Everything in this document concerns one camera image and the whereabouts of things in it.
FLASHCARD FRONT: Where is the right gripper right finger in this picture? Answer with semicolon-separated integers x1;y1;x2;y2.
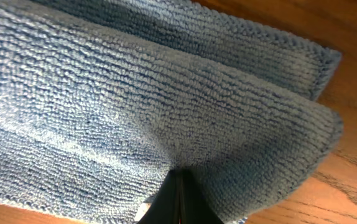
180;170;223;224

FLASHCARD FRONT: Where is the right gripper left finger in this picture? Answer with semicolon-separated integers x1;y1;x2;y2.
138;170;179;224

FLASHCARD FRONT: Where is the blue microfiber cloth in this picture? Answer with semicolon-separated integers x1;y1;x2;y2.
0;1;343;223

